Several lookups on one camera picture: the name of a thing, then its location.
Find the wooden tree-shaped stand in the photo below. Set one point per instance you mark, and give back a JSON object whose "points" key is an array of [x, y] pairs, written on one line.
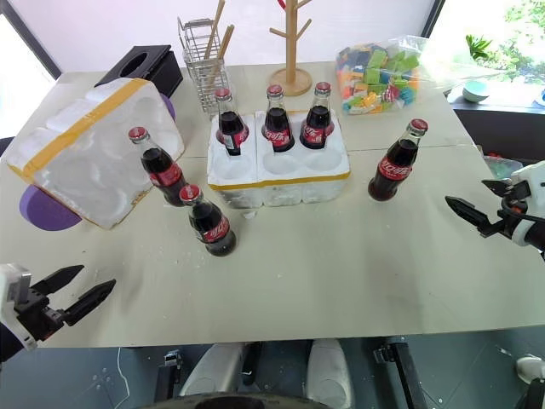
{"points": [[291, 55]]}

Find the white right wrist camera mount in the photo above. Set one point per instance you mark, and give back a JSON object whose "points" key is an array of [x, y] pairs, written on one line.
{"points": [[530, 172]]}

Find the clear bag of colourful blocks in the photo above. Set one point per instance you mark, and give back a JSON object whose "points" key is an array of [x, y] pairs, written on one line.
{"points": [[379, 81]]}

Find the clear plastic packaging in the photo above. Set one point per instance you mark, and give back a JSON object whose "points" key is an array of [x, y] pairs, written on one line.
{"points": [[504, 166]]}

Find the teal bowl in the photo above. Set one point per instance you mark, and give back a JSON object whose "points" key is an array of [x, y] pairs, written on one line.
{"points": [[474, 91]]}

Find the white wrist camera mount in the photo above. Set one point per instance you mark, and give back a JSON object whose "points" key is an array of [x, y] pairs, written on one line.
{"points": [[530, 172], [9, 289]]}

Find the black tissue box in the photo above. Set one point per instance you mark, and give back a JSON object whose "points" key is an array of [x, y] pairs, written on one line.
{"points": [[164, 70]]}

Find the black table leg frame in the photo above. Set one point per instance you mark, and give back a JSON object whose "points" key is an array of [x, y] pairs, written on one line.
{"points": [[404, 375], [168, 375]]}

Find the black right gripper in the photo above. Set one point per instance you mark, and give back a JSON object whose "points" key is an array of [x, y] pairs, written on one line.
{"points": [[521, 204]]}

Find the dark rounded robot torso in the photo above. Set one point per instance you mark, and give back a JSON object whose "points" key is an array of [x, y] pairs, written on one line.
{"points": [[251, 402]]}

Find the white rounded floor object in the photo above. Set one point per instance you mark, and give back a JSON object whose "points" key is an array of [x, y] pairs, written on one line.
{"points": [[530, 367]]}

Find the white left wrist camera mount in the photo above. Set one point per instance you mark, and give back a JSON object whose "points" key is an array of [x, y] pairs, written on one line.
{"points": [[9, 289]]}

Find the wooden chopstick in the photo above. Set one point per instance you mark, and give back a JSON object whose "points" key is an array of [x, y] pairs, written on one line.
{"points": [[215, 25], [225, 42]]}

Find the white foam bottle tray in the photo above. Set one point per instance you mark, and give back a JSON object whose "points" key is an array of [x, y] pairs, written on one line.
{"points": [[277, 179]]}

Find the green plant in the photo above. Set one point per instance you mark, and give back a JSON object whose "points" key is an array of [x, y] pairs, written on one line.
{"points": [[477, 44]]}

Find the glass cola bottle red cap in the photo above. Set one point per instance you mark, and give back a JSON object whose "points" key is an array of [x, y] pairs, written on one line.
{"points": [[164, 174], [213, 230], [316, 128], [232, 128], [277, 128], [394, 168]]}

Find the silver robot right leg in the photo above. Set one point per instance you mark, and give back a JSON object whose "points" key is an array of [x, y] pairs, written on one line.
{"points": [[330, 375]]}

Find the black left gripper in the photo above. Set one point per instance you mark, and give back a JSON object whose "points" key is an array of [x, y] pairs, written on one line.
{"points": [[36, 317]]}

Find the white foam lid yellow tape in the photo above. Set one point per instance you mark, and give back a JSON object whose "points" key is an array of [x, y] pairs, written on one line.
{"points": [[85, 140]]}

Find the silver robot left leg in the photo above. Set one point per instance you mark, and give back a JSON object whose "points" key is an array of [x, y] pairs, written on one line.
{"points": [[213, 370]]}

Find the silver robot leg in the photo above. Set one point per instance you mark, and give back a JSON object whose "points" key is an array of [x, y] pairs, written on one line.
{"points": [[330, 375], [213, 370]]}

